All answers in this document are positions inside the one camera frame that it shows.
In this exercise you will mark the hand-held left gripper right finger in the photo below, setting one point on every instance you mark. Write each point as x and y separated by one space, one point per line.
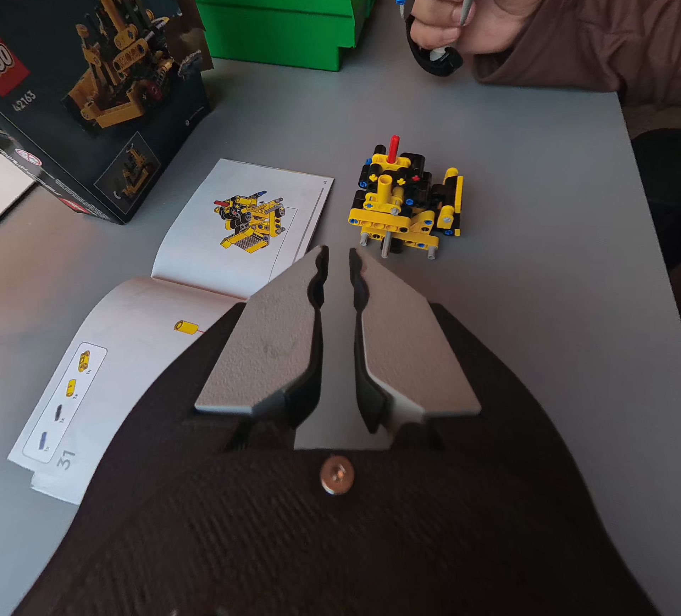
415 355

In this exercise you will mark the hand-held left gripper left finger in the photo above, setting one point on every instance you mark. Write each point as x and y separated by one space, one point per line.
266 350

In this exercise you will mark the yellow black lego model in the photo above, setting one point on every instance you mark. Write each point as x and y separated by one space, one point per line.
393 212

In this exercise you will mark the person's right forearm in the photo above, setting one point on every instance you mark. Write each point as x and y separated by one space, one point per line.
596 26

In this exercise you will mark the lego instruction booklet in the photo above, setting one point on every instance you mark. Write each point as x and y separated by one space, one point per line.
133 318

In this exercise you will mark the dark lego box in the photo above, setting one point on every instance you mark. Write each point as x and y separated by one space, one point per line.
106 68

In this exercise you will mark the green plastic bin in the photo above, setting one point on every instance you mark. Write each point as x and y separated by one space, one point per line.
266 4

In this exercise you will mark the person's lap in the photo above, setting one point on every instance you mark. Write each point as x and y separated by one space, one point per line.
659 212

